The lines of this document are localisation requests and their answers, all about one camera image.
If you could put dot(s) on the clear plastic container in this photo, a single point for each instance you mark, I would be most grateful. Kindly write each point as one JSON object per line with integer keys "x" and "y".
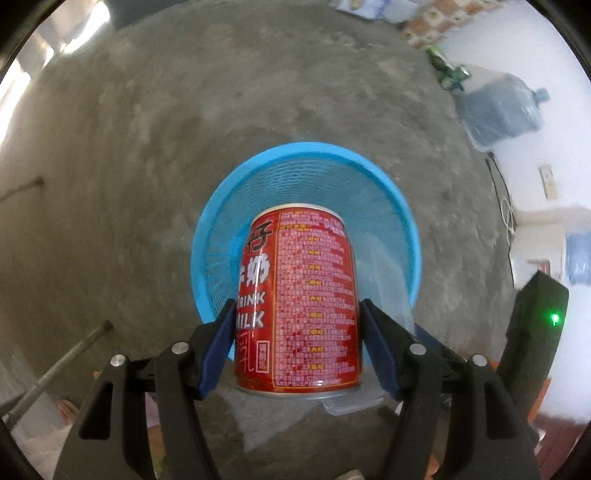
{"x": 351, "y": 402}

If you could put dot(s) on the white wall outlet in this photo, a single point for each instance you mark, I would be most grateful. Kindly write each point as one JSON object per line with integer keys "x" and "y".
{"x": 548, "y": 181}

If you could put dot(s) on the large blue water jug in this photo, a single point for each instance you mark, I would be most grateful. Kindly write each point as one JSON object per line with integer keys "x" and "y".
{"x": 501, "y": 113}

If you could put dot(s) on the grey metal table leg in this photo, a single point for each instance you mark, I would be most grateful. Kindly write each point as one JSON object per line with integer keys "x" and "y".
{"x": 60, "y": 364}

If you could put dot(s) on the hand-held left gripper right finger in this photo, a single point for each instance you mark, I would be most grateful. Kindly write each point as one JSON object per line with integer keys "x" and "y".
{"x": 415, "y": 383}

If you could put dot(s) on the blue mesh plastic wastebasket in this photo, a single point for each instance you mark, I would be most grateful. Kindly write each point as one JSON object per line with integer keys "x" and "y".
{"x": 221, "y": 230}

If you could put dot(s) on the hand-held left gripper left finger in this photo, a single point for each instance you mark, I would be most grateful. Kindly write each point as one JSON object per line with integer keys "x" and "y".
{"x": 178, "y": 383}

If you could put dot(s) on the brick patterned roll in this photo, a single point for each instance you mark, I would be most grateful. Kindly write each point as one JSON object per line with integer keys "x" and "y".
{"x": 438, "y": 21}

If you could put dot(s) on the red drink can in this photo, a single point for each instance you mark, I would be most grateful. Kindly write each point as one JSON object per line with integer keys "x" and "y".
{"x": 304, "y": 300}

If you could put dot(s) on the blue and white carton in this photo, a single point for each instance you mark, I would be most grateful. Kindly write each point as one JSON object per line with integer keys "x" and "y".
{"x": 364, "y": 7}

